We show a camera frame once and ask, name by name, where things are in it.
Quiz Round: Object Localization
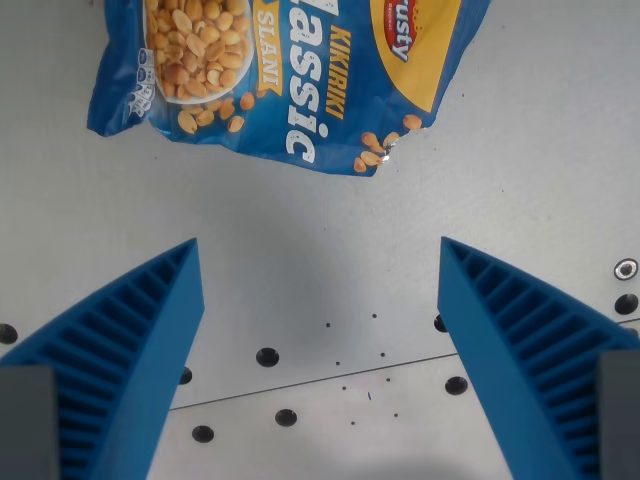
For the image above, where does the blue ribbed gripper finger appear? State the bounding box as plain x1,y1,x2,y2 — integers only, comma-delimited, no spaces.
437,235,640,480
0,237,206,480

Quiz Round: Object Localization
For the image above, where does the blue peanut snack bag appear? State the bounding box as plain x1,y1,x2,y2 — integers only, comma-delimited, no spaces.
86,0,492,178

